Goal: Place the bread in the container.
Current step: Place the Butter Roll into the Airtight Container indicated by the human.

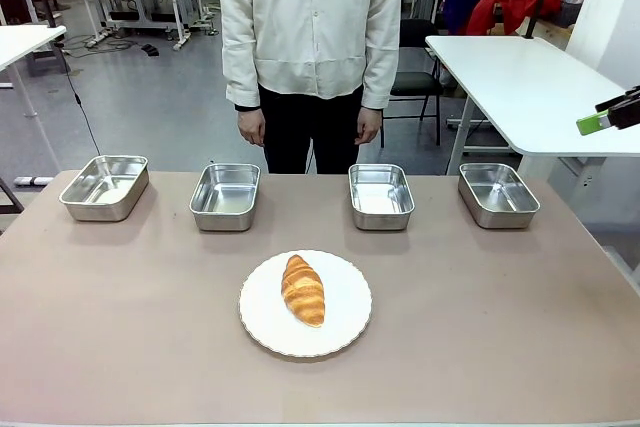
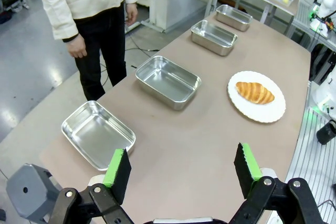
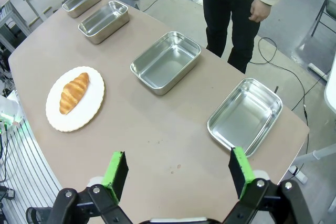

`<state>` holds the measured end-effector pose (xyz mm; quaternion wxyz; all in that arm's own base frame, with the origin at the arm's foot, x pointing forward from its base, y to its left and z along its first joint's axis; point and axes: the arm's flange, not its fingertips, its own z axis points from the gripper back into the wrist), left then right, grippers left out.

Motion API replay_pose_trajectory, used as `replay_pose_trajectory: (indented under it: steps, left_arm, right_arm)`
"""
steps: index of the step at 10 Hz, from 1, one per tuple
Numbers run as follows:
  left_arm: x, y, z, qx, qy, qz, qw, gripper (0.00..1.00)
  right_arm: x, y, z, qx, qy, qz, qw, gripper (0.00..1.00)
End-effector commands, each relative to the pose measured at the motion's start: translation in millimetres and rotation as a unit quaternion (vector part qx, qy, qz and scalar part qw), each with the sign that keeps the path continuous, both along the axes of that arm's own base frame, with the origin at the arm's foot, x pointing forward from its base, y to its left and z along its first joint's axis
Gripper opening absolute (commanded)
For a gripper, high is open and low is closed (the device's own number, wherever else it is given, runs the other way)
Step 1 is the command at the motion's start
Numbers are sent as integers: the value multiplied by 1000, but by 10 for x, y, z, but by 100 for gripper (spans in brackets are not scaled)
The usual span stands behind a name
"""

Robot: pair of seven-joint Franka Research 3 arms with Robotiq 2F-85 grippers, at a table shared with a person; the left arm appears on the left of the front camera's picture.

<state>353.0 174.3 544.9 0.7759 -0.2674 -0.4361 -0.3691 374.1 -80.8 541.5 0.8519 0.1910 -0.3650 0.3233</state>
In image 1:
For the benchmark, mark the black wristband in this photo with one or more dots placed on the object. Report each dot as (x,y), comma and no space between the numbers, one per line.
(247,107)

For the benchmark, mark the black folding chair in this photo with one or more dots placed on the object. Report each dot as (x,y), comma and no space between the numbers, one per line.
(415,82)

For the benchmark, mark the white power strip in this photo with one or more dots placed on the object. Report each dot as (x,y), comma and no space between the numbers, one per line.
(34,180)

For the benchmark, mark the person right forearm cream sleeve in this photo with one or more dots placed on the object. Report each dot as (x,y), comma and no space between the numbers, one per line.
(241,74)

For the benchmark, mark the golden brown croissant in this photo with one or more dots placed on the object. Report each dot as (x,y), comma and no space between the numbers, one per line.
(302,292)

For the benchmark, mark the person right hand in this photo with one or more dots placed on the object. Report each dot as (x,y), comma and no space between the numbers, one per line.
(251,126)

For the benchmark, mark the white scalloped plate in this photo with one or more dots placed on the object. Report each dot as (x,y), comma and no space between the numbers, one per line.
(345,312)

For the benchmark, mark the large white side table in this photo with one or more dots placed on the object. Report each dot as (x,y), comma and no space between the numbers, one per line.
(525,87)

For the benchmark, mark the person left forearm cream sleeve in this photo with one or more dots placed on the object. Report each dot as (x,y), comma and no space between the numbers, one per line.
(381,74)

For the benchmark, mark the person torso cream shirt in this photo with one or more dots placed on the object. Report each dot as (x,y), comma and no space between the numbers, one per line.
(310,17)

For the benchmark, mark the grey storage basket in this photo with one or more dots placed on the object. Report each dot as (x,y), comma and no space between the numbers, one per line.
(566,12)

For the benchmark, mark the person left hand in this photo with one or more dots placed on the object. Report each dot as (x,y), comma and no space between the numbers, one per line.
(369,124)

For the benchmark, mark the rectangular steel container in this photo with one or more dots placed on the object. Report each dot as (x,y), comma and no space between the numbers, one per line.
(105,187)
(381,197)
(225,197)
(497,194)

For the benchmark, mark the black trousers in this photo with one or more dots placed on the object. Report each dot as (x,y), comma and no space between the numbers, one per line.
(300,132)

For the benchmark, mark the small black floor object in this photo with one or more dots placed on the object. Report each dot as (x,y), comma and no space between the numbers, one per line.
(150,50)

